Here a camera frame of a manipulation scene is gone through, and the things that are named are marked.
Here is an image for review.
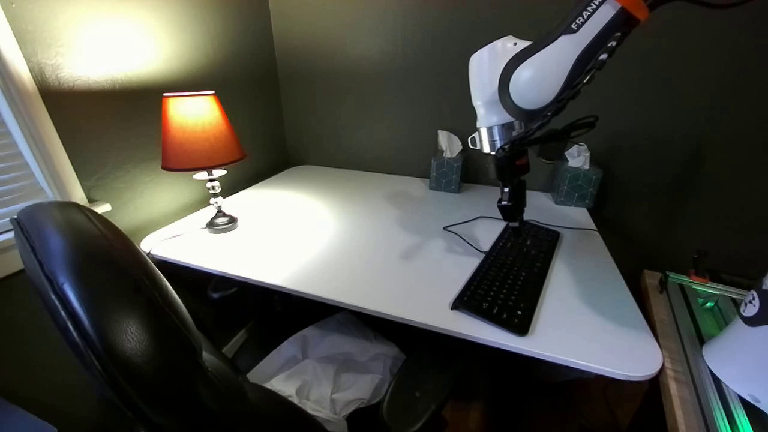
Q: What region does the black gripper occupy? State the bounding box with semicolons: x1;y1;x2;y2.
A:
489;144;534;228

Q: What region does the black computer keyboard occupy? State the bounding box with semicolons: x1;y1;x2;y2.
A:
448;218;564;338

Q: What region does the teal tissue box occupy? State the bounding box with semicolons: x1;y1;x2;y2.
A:
549;142;605;212
427;127;469;196

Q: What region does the white plastic bag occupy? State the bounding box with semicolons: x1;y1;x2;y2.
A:
244;309;408;432

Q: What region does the white cap with black badge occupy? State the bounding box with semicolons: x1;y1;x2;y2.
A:
700;274;768;415

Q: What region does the orange shade table lamp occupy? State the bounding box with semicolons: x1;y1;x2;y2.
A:
155;90;249;237

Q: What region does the black office chair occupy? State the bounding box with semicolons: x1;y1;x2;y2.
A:
7;199;327;432

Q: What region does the white window blind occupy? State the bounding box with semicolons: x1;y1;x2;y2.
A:
0;80;52;242

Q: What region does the black keyboard cable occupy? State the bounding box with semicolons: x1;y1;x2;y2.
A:
442;212;599;258

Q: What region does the wooden frame board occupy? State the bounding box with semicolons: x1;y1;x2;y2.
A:
639;267;705;432

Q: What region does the green lit metal rail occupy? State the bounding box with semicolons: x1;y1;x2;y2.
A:
659;268;768;432

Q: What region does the orange arm strap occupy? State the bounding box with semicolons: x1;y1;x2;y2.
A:
611;0;653;24

